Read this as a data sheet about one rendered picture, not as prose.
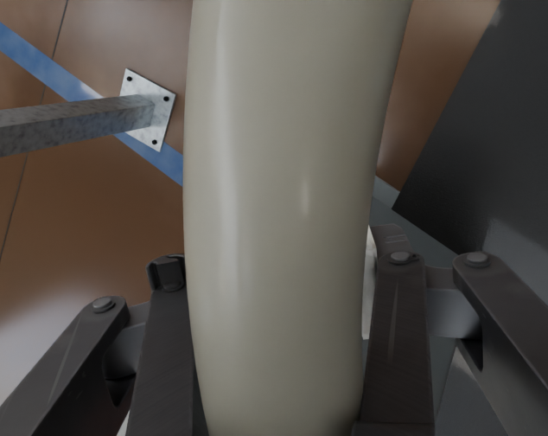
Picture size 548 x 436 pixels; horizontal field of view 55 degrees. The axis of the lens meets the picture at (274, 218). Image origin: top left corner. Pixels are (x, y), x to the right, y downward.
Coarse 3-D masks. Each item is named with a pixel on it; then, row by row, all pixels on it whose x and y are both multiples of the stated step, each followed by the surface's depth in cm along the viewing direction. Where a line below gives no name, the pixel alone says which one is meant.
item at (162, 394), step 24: (168, 264) 14; (168, 288) 14; (168, 312) 13; (144, 336) 12; (168, 336) 12; (144, 360) 11; (168, 360) 11; (192, 360) 11; (144, 384) 11; (168, 384) 10; (192, 384) 10; (144, 408) 10; (168, 408) 10; (192, 408) 10; (144, 432) 9; (168, 432) 9; (192, 432) 9
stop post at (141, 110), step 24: (120, 96) 160; (144, 96) 166; (168, 96) 162; (0, 120) 120; (24, 120) 124; (48, 120) 129; (72, 120) 136; (96, 120) 145; (120, 120) 154; (144, 120) 165; (168, 120) 165; (0, 144) 120; (24, 144) 126; (48, 144) 133
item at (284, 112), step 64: (256, 0) 6; (320, 0) 6; (384, 0) 6; (192, 64) 7; (256, 64) 6; (320, 64) 6; (384, 64) 7; (192, 128) 7; (256, 128) 7; (320, 128) 7; (192, 192) 8; (256, 192) 7; (320, 192) 7; (192, 256) 8; (256, 256) 7; (320, 256) 7; (192, 320) 9; (256, 320) 8; (320, 320) 8; (256, 384) 8; (320, 384) 8
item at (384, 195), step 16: (384, 192) 141; (384, 208) 139; (368, 224) 126; (384, 224) 131; (400, 224) 135; (416, 240) 131; (432, 240) 136; (432, 256) 128; (448, 256) 133; (432, 336) 99; (432, 352) 94; (448, 352) 97; (432, 368) 90; (448, 368) 93; (432, 384) 87
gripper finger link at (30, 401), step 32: (96, 320) 13; (128, 320) 14; (64, 352) 12; (96, 352) 12; (32, 384) 11; (64, 384) 11; (96, 384) 12; (128, 384) 14; (0, 416) 10; (32, 416) 10; (64, 416) 11; (96, 416) 12
